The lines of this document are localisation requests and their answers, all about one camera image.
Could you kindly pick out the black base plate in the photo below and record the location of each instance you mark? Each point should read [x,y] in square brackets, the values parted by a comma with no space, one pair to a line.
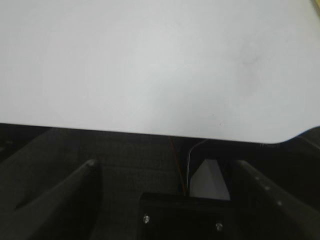
[175,217]

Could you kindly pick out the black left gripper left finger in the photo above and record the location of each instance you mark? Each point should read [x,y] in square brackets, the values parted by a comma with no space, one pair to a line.
[68,211]

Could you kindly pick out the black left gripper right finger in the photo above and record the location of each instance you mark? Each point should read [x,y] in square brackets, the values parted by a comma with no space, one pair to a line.
[305,218]

